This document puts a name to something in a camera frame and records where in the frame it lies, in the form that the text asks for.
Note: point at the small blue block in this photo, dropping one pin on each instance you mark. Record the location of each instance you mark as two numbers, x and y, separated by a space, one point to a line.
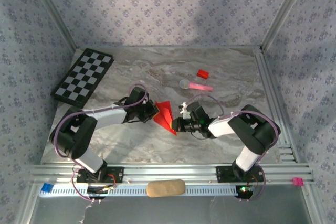
47 187

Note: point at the red paper sheet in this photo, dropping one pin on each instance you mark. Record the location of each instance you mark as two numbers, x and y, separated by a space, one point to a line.
165 119

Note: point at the pink toy microphone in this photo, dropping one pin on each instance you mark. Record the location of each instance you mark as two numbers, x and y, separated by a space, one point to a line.
199 86

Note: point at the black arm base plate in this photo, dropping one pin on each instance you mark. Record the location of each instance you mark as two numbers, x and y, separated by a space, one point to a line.
223 174
118 174

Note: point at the tan oblong sponge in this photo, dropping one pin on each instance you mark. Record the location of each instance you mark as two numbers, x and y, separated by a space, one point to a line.
165 188

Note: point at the black and white chessboard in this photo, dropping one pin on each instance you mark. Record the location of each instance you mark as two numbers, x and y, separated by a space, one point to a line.
84 77

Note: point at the black round controller board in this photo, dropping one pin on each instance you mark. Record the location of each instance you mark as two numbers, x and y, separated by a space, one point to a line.
95 191
244 191

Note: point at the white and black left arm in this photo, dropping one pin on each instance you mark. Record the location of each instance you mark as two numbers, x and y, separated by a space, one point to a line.
71 134

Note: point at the grooved aluminium rail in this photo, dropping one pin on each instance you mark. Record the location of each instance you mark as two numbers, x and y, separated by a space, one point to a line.
265 82
170 172

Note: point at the small pink block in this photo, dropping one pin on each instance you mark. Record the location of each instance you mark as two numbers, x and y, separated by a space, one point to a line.
298 181

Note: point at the small red block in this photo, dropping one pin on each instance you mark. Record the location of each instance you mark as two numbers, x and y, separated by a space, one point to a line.
203 74

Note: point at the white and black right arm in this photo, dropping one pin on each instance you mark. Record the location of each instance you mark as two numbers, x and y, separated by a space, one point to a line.
252 132

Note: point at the aluminium corner post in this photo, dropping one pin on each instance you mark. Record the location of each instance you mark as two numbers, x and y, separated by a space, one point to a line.
284 11
53 11

